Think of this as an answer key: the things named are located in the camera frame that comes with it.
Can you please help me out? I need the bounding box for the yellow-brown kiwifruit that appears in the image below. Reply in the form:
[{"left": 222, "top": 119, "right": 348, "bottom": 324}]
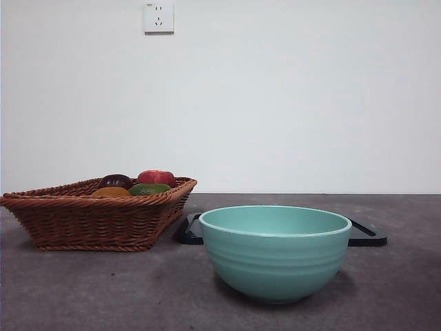
[{"left": 90, "top": 185, "right": 132, "bottom": 198}]

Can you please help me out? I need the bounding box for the teal ribbed bowl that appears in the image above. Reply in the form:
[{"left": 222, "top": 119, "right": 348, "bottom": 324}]
[{"left": 198, "top": 205, "right": 353, "bottom": 304}]

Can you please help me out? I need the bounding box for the red round fruit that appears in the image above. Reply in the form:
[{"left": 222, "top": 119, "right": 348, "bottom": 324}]
[{"left": 136, "top": 169, "right": 176, "bottom": 187}]

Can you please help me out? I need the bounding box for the green fruit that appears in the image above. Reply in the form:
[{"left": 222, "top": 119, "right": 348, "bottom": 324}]
[{"left": 127, "top": 182, "right": 172, "bottom": 197}]

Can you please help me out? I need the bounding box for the dark purple round fruit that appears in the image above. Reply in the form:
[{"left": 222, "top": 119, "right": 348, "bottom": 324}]
[{"left": 98, "top": 173, "right": 134, "bottom": 190}]

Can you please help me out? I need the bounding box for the brown wicker basket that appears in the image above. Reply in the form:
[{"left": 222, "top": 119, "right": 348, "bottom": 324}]
[{"left": 0, "top": 176, "right": 198, "bottom": 252}]

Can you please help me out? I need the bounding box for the dark rectangular tray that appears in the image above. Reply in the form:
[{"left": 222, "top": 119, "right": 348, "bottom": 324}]
[{"left": 175, "top": 212, "right": 388, "bottom": 247}]

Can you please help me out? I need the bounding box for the white wall socket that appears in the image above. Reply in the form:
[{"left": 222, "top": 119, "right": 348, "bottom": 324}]
[{"left": 143, "top": 1, "right": 175, "bottom": 35}]

